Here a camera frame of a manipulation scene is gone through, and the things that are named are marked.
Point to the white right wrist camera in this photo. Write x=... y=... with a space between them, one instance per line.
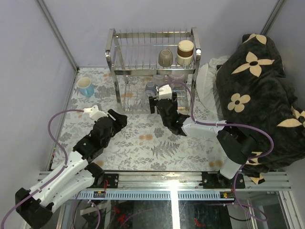
x=165 y=92

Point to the white pillow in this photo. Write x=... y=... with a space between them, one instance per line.
x=206 y=85

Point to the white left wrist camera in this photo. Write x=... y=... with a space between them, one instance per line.
x=94 y=113

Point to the light blue mug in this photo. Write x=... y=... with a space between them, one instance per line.
x=85 y=86

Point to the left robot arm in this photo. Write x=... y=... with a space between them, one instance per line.
x=78 y=171

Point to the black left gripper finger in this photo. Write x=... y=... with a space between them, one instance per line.
x=120 y=121
x=113 y=114

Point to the cream and brown mug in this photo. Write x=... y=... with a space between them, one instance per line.
x=185 y=52

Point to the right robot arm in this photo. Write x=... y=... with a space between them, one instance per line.
x=236 y=142

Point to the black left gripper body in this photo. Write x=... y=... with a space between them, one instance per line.
x=115 y=129

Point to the black floral blanket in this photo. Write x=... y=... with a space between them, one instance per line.
x=253 y=90

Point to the left aluminium frame post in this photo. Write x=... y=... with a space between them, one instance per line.
x=57 y=34

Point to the floral tablecloth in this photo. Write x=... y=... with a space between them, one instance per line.
x=144 y=144

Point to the pink ribbed mug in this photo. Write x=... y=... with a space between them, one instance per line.
x=173 y=80

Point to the right aluminium frame post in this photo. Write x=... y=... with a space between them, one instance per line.
x=273 y=16

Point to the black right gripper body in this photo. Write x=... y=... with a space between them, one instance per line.
x=174 y=100

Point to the aluminium mounting rail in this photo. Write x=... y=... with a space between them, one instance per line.
x=136 y=185

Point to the steel two-tier dish rack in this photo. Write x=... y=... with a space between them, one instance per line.
x=132 y=58

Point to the aluminium frame post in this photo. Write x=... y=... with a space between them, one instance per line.
x=273 y=16
x=57 y=34

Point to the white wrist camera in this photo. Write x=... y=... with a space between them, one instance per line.
x=94 y=113
x=165 y=92

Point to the grey-blue textured mug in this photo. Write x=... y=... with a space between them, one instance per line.
x=151 y=87

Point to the olive grey mug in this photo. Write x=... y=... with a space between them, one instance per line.
x=165 y=58

